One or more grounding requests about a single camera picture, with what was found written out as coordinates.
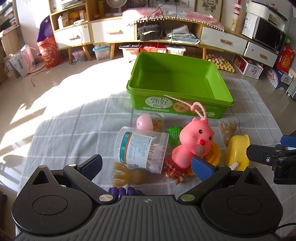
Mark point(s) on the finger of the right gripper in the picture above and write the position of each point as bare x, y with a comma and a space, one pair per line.
263, 154
288, 141

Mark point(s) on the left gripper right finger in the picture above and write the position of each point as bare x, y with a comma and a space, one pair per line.
211, 176

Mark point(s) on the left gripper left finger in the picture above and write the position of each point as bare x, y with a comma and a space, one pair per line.
81, 176

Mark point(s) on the yellow toy pot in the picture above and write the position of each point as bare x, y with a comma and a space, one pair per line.
236, 157

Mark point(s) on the red toy crab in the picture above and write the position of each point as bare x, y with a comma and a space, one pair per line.
174, 172

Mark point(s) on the pink rubber toy creature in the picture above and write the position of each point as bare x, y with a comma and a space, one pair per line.
195, 138

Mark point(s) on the purple toy grapes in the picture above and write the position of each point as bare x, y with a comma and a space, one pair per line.
119, 192

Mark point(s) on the toy corn cob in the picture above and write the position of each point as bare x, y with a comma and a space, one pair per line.
174, 136

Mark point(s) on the clear cotton swab jar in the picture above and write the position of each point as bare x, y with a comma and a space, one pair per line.
141, 149

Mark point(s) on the orange flower-shaped bowl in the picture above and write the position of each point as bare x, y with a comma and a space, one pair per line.
215, 154

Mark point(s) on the grey checked tablecloth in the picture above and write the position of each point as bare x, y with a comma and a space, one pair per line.
82, 124

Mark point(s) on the pink capsule ball toy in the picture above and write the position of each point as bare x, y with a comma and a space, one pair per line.
150, 122

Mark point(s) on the white toy storage crate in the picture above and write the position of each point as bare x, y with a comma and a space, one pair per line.
247, 67

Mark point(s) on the green plastic storage box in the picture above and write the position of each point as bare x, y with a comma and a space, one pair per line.
171, 83

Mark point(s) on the egg tray with eggs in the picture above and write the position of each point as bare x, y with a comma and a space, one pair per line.
220, 63

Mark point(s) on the black microwave oven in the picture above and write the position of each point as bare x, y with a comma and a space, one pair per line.
263, 32

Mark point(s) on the clear plastic storage bin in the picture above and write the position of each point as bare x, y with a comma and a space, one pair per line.
102, 52

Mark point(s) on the white plastic shopping bag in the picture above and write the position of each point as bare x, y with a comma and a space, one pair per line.
23, 61

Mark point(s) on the red gift bag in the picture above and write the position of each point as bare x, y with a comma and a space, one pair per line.
49, 52

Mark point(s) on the red box under cabinet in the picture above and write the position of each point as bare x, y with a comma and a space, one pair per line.
153, 47

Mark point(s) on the wooden TV cabinet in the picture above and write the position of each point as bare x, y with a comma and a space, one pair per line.
82, 24

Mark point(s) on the framed cartoon picture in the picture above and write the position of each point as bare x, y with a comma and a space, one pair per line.
210, 7

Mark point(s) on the pink lace cloth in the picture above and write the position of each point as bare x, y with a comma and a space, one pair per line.
146, 14

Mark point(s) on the white desk fan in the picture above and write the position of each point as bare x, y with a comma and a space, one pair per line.
116, 6

